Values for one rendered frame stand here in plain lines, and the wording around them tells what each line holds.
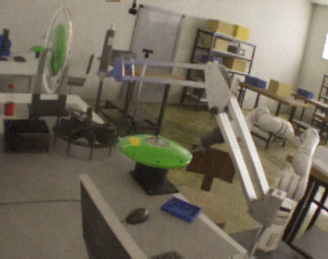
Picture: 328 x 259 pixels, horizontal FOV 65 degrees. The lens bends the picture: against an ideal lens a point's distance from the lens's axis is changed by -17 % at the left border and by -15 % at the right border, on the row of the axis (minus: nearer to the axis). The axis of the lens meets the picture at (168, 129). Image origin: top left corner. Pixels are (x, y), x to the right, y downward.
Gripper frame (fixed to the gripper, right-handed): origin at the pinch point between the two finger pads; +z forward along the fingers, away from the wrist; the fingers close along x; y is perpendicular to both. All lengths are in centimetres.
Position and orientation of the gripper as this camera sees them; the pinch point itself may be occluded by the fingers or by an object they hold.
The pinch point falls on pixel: (189, 152)
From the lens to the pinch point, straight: 128.1
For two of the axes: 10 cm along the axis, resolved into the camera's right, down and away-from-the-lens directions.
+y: -3.9, -8.9, -2.4
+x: -0.8, 2.9, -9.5
